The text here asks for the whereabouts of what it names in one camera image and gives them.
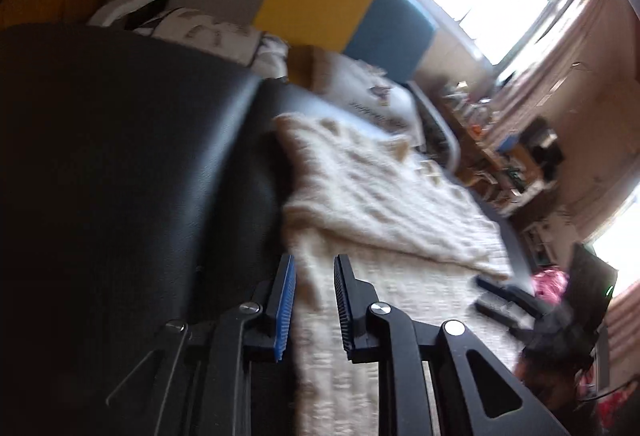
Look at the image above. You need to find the triangle pattern pillow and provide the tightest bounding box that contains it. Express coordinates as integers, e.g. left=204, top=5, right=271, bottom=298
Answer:
left=134, top=8, right=290, bottom=79

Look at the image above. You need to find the wooden shelf with clutter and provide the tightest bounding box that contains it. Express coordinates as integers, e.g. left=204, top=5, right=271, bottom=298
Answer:
left=439, top=82, right=564, bottom=217

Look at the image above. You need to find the grey yellow blue sofa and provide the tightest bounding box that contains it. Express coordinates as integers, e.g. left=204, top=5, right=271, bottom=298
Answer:
left=89, top=0, right=464, bottom=172

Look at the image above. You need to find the cream knitted sweater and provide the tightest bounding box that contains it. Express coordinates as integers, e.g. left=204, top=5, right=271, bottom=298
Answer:
left=274, top=113, right=520, bottom=435

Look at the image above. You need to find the black monitor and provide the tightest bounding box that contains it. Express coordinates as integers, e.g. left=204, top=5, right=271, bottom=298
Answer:
left=563, top=243, right=617, bottom=333

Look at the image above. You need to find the deer print white pillow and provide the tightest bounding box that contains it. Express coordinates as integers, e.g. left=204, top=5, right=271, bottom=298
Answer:
left=286, top=46, right=425, bottom=149

